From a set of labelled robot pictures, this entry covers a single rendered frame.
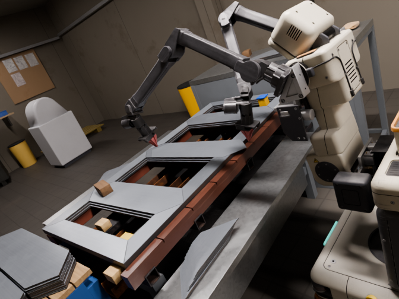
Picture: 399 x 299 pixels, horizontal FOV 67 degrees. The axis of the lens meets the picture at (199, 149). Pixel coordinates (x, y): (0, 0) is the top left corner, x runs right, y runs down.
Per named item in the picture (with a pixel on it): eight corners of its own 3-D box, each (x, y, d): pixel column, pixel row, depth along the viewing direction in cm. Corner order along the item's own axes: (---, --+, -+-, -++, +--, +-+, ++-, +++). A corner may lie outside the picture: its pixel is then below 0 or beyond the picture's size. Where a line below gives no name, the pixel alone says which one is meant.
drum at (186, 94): (218, 111, 521) (205, 76, 497) (202, 123, 496) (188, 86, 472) (202, 113, 551) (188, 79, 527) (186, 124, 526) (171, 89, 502)
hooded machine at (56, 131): (84, 148, 647) (51, 92, 599) (95, 149, 604) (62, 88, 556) (51, 167, 604) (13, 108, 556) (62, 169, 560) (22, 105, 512)
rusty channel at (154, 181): (62, 267, 146) (56, 259, 145) (233, 116, 252) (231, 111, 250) (69, 271, 141) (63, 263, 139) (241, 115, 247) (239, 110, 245)
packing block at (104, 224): (98, 230, 144) (94, 224, 143) (105, 223, 148) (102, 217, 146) (104, 232, 140) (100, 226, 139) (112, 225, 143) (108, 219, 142)
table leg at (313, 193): (307, 198, 231) (285, 119, 206) (310, 193, 235) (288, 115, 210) (315, 199, 227) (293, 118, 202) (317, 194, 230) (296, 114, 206)
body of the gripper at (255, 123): (254, 130, 137) (252, 116, 133) (234, 127, 143) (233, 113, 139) (260, 124, 141) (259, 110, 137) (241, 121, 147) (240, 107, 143)
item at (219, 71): (190, 86, 260) (188, 82, 259) (226, 63, 299) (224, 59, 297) (352, 50, 172) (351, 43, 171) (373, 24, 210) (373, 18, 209)
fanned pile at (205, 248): (159, 293, 107) (154, 286, 106) (218, 220, 132) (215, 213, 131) (183, 305, 99) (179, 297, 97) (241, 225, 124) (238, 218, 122)
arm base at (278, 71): (285, 76, 98) (300, 63, 105) (263, 66, 101) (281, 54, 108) (276, 98, 104) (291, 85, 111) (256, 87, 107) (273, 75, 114)
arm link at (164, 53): (171, 53, 122) (187, 52, 131) (163, 42, 123) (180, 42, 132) (126, 117, 149) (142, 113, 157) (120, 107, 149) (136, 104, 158)
